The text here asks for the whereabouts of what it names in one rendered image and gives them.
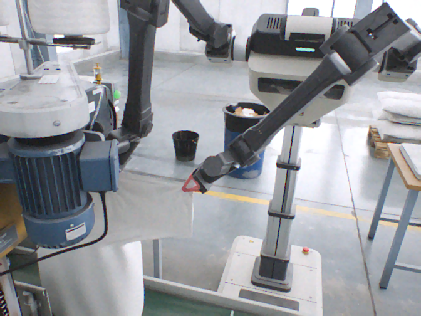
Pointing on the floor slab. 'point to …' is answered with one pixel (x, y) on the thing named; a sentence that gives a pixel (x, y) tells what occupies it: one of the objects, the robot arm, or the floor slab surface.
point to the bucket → (185, 145)
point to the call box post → (157, 258)
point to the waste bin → (233, 126)
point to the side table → (396, 160)
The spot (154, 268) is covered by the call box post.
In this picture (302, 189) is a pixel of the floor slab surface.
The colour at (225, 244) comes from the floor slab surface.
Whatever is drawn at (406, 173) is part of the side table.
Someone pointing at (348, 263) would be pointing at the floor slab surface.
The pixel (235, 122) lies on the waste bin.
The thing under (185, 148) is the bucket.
